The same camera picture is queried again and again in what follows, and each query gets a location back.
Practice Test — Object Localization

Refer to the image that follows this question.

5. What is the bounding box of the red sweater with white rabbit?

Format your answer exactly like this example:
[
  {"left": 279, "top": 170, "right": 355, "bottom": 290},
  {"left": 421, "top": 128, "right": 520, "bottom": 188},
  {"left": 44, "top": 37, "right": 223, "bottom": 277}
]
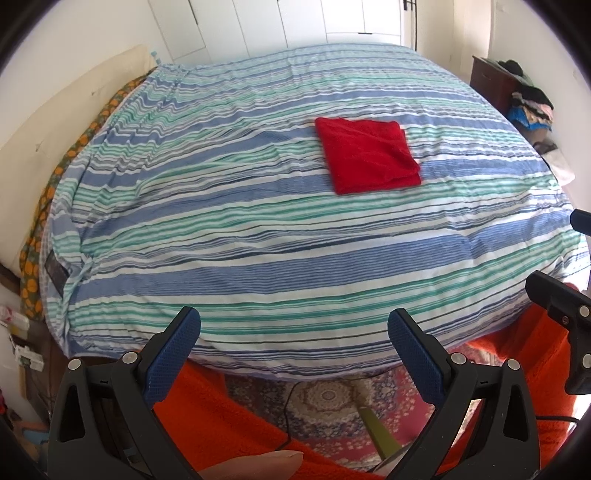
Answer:
[{"left": 315, "top": 117, "right": 422, "bottom": 195}]

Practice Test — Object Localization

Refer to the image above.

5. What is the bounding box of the pile of assorted clothes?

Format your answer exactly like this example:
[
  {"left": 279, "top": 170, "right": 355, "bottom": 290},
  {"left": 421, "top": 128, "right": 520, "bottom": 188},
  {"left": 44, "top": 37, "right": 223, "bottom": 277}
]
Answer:
[{"left": 498, "top": 60, "right": 554, "bottom": 153}]

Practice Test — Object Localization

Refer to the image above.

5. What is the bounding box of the bare hand skin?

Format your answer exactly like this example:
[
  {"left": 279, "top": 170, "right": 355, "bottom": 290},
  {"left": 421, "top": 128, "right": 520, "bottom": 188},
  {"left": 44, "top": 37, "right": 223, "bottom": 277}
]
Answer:
[{"left": 198, "top": 450, "right": 304, "bottom": 480}]

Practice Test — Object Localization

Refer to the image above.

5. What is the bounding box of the white pillow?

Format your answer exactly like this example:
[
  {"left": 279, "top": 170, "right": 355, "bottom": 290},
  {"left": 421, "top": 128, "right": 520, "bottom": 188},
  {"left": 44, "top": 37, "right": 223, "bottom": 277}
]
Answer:
[{"left": 541, "top": 148, "right": 575, "bottom": 186}]

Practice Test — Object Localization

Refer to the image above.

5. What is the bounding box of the orange fleece garment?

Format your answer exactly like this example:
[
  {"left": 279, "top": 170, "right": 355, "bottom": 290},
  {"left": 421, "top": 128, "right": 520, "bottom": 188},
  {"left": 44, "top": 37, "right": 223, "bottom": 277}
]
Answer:
[{"left": 156, "top": 305, "right": 590, "bottom": 479}]

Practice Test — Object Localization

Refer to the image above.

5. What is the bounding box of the dark wooden nightstand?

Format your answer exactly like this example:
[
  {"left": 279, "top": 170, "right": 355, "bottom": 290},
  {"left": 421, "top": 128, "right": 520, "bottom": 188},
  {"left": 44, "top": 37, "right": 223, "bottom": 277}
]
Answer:
[{"left": 470, "top": 57, "right": 520, "bottom": 116}]

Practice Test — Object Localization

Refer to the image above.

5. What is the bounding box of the patterned mandala rug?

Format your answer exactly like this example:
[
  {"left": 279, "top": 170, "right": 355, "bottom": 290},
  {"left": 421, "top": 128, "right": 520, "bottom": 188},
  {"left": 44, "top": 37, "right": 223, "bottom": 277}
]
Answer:
[{"left": 225, "top": 366, "right": 434, "bottom": 472}]

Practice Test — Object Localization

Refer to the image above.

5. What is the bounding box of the orange floral bed sheet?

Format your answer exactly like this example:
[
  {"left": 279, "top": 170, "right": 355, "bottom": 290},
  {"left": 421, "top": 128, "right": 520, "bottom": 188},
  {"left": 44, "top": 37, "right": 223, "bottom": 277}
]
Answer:
[{"left": 18, "top": 66, "right": 158, "bottom": 322}]

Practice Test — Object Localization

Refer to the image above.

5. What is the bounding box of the cream padded headboard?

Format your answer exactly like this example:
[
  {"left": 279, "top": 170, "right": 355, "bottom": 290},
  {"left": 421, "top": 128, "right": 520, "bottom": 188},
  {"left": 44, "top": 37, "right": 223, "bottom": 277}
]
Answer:
[{"left": 0, "top": 45, "right": 155, "bottom": 275}]

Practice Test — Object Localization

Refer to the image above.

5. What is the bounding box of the blue green striped bedspread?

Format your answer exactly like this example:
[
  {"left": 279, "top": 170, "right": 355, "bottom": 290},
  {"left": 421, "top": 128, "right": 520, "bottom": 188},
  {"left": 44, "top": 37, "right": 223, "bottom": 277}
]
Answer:
[{"left": 41, "top": 43, "right": 590, "bottom": 380}]

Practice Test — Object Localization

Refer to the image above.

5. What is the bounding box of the white built-in wardrobe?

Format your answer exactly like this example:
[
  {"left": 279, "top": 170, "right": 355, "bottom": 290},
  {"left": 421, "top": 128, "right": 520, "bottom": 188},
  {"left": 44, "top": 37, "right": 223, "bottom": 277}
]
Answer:
[{"left": 149, "top": 0, "right": 406, "bottom": 65}]

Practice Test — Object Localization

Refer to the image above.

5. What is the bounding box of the white door with black handle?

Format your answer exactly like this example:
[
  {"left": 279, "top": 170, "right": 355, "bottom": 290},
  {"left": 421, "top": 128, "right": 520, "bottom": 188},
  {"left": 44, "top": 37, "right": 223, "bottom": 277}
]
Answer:
[{"left": 401, "top": 0, "right": 419, "bottom": 51}]

